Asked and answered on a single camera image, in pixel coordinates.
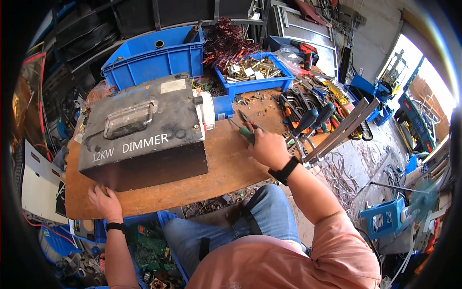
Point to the person's right hand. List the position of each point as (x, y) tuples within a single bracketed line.
[(270, 150)]

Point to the person's left hand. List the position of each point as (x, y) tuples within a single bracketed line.
[(106, 206)]

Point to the person's left fingers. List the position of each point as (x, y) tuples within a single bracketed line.
[(96, 190)]

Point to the person's right fingers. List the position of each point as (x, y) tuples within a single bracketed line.
[(255, 139)]

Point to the black wrist band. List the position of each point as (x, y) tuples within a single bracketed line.
[(115, 227), (285, 170)]

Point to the set of black hex keys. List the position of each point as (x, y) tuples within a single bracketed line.
[(294, 104)]

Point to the shallow blue plastic tray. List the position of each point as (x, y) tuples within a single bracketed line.
[(258, 86)]

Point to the white metal panel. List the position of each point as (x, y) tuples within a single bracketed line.
[(39, 184)]

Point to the heap of brass parts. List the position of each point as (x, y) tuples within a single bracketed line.
[(254, 70)]

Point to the black dimmer box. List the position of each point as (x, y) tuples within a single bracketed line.
[(144, 133)]

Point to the person's legs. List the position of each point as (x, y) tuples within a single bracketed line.
[(260, 216)]

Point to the blue crate of circuit boards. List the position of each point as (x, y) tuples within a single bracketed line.
[(151, 249)]

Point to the clear plastic bag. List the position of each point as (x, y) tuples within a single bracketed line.
[(288, 59)]

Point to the bundle of metal bars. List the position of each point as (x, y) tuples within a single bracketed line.
[(343, 130)]

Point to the heap of hand tools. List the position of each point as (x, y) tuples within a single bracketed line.
[(334, 92)]

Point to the blue plastic bin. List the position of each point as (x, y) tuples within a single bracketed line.
[(279, 42)]

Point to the large blue plastic crate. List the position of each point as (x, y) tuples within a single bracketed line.
[(162, 61)]

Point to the metal framed panel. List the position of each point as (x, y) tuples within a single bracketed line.
[(310, 29)]

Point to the black pipe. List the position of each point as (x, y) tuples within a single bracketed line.
[(192, 32)]

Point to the person's body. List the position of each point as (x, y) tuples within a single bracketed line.
[(288, 260)]

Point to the blue plastic stool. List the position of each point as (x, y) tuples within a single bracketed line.
[(382, 216)]

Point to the blue machine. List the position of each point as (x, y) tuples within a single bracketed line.
[(415, 122)]

